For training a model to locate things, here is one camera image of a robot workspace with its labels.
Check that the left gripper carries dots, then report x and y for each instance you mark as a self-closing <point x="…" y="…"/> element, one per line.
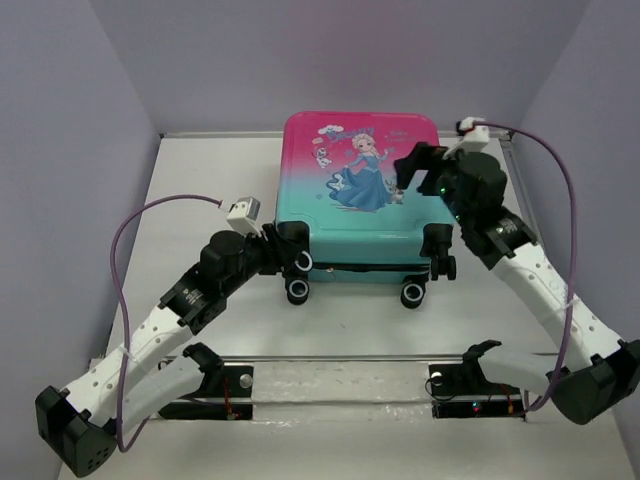
<point x="271" y="247"/>

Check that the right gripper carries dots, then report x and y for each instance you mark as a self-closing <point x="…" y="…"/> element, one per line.
<point x="433" y="170"/>

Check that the pink and teal suitcase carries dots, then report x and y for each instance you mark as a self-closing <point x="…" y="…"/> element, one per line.
<point x="339" y="199"/>

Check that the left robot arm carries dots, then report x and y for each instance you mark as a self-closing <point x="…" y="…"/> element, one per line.
<point x="84" y="422"/>

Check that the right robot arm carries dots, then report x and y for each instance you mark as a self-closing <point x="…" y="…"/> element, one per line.
<point x="595" y="368"/>

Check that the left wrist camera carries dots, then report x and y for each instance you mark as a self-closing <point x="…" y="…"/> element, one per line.
<point x="243" y="215"/>

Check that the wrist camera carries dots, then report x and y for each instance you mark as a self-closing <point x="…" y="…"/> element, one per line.
<point x="473" y="135"/>
<point x="243" y="215"/>

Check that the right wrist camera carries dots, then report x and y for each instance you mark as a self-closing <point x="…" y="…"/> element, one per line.
<point x="473" y="135"/>

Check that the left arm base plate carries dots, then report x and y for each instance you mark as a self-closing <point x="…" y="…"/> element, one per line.
<point x="226" y="399"/>

